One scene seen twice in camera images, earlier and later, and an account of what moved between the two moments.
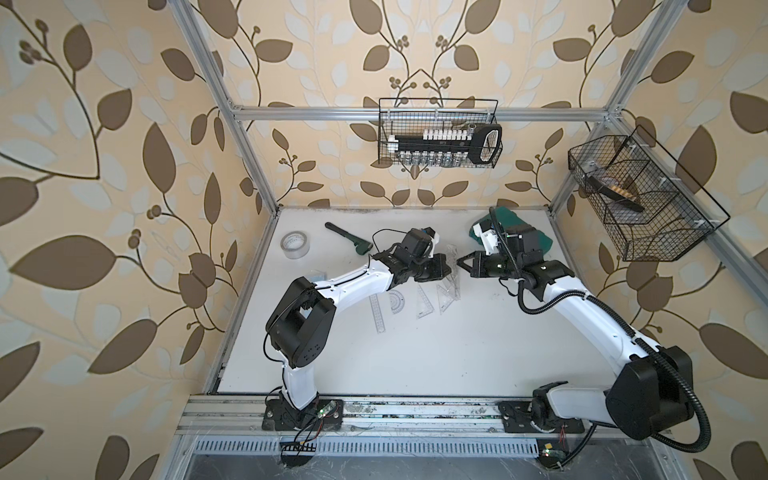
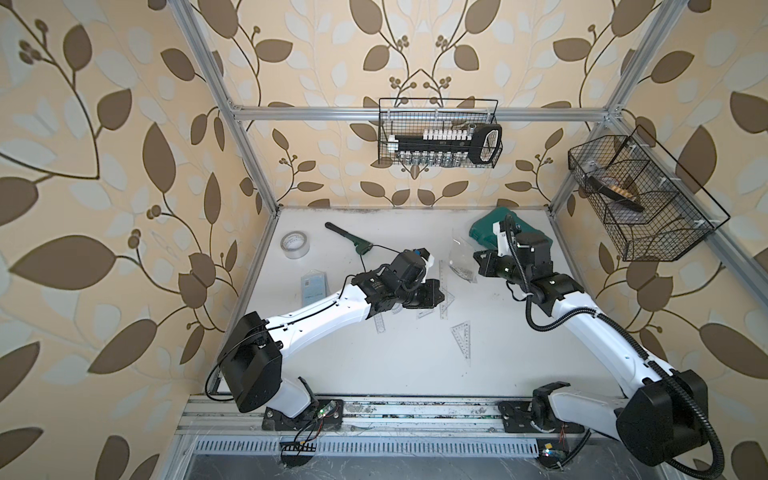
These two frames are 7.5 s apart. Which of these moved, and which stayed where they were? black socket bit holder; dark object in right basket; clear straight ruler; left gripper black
Moved: left gripper black
Stayed: clear straight ruler; black socket bit holder; dark object in right basket
